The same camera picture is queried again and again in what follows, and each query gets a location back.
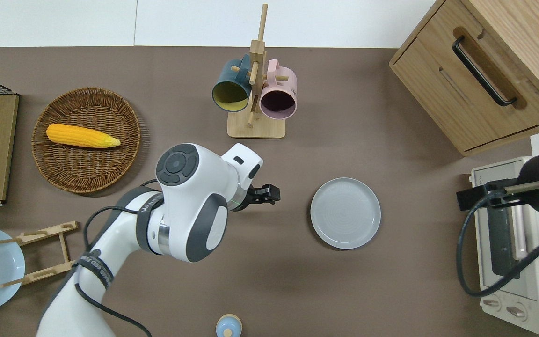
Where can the wooden cabinet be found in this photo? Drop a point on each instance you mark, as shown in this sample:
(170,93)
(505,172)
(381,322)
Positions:
(438,70)

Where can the gray plate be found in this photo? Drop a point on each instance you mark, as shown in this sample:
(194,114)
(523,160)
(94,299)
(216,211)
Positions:
(345,213)

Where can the wooden plate rack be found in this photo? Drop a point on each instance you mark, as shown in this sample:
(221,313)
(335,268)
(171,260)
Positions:
(65,248)

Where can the wooden mug tree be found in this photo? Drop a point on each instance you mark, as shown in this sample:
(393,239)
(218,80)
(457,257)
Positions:
(255,128)

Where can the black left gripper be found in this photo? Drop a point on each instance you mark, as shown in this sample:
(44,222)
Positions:
(251,197)

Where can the pink mug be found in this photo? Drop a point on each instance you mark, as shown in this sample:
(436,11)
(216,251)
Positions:
(286,82)

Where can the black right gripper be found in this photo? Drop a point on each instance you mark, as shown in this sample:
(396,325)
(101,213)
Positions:
(536,187)

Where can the small blue bell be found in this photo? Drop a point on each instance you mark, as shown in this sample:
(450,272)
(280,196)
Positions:
(229,326)

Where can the yellow corn cob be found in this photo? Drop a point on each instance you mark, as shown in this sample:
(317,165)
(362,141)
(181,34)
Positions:
(77,135)

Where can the dark blue mug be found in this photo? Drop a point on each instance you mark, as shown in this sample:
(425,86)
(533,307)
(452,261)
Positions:
(225,79)

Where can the white toaster oven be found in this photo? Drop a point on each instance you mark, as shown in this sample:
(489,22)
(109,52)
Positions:
(531,290)

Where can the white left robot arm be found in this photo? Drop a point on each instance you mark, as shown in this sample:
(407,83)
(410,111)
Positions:
(190,196)

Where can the brown table mat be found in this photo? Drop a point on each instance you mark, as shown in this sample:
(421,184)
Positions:
(344,290)

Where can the brown wicker basket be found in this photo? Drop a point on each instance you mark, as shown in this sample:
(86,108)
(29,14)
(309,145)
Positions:
(87,164)

